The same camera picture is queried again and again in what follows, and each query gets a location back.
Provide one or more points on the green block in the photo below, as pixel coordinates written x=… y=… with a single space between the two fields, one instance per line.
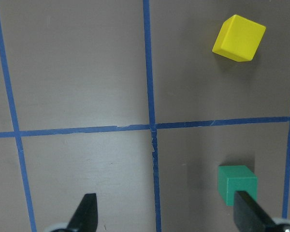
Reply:
x=236 y=178

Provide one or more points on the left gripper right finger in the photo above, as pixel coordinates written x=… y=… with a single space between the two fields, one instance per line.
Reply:
x=248 y=216

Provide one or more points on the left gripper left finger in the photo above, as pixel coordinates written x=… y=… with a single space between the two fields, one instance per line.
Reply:
x=85 y=218

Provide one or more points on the yellow block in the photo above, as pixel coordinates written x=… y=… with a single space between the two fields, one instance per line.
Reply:
x=239 y=39

